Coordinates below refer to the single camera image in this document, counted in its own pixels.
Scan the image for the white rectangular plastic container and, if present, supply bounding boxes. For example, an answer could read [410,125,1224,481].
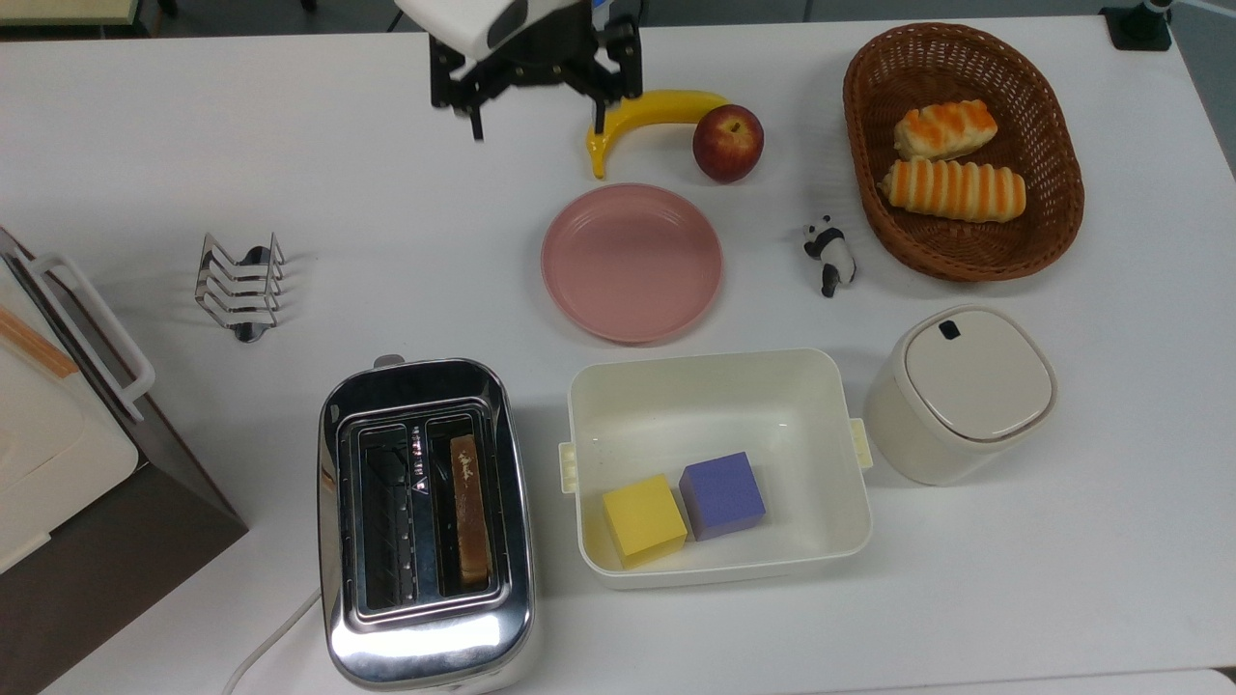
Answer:
[559,348,875,591]

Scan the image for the orange glazed bread roll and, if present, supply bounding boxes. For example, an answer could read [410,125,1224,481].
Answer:
[893,99,998,161]

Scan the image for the yellow banana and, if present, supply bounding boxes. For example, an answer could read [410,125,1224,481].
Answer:
[587,90,732,181]

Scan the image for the black camera stand base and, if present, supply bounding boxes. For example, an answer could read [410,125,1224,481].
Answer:
[1101,0,1174,51]

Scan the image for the purple cube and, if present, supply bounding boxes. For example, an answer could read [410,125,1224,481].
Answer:
[679,452,768,542]

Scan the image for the metal toast rack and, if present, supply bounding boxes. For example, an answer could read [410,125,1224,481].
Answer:
[195,232,287,344]

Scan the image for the red apple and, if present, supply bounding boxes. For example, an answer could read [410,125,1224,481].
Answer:
[692,104,765,184]

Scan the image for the white toaster power cable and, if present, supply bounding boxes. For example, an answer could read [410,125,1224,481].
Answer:
[222,587,324,695]

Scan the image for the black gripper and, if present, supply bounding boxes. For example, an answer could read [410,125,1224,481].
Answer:
[430,0,644,143]

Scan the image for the yellow cube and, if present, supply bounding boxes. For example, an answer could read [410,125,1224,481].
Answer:
[603,474,688,570]

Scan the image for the panda figurine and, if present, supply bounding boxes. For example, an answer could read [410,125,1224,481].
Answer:
[802,215,857,298]

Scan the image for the brown wicker basket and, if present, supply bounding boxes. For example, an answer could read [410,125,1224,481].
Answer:
[843,23,1085,283]

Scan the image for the cream toy oven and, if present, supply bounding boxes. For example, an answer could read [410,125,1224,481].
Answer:
[0,227,249,695]

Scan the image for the cream and chrome toaster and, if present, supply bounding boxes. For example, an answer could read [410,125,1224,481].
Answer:
[317,355,538,692]

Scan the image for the light wooden desk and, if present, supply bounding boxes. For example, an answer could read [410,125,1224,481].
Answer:
[0,0,143,27]

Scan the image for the pink plate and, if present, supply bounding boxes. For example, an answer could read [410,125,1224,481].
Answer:
[541,183,724,345]

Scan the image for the brown-crusted bread slice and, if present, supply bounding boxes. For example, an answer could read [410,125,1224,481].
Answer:
[450,434,493,590]

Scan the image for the long striped bread roll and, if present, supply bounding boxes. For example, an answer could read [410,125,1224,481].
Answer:
[881,159,1026,224]

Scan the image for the cream lidded bin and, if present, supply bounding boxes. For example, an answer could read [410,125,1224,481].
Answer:
[862,305,1059,487]

